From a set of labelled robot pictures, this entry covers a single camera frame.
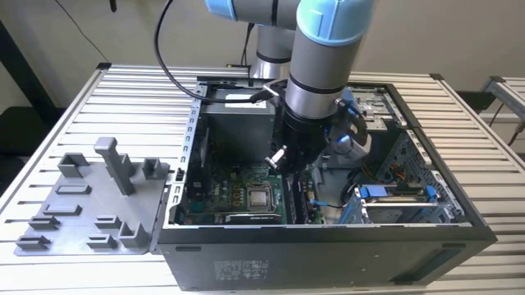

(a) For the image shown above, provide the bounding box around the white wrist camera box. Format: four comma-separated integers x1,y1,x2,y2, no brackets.
346,133,373,159

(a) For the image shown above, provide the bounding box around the black cable with plug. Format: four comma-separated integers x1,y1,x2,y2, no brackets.
239,23,254,67

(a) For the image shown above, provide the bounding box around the thin black wall cable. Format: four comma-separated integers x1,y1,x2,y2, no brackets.
55,0,109,65

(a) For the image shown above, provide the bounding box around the aluminium side table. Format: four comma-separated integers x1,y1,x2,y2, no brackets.
477,75,525,124

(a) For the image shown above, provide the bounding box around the silver CPU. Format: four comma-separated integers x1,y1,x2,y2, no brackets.
249,192,271,211

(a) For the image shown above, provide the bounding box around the hard disk in blue carrier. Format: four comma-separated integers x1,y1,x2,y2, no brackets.
354,186,444,226

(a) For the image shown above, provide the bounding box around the black data cable bundle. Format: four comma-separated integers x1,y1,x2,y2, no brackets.
346,171,370,202

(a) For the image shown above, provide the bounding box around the grey parts rack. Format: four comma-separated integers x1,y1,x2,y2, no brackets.
14,136,171,256

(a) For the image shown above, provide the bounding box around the thick black camera cable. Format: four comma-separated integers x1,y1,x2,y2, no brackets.
154,0,267,104

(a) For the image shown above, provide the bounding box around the silver camera bracket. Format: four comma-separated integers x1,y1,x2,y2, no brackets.
265,146,289,170
262,79,290,105

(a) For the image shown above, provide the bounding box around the optical drive with white label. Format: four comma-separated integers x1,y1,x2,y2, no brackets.
354,87,390,119

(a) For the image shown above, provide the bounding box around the black graphics card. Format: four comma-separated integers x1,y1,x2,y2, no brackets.
223,214,284,227

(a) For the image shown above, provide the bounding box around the green motherboard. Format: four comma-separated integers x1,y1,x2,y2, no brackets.
179,164,325,227

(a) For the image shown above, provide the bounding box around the grey power supply unit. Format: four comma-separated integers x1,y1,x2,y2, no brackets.
203,88,284,163

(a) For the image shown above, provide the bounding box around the CPU socket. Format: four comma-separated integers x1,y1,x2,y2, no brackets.
243,183,277,213

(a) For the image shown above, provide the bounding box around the black RAM slot row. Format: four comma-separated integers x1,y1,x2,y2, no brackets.
282,171,309,225

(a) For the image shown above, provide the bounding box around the black PC case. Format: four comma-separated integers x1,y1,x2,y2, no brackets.
150,76,500,293

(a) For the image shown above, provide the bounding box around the orange SATA cable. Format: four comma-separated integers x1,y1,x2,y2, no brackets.
362,159,408,184

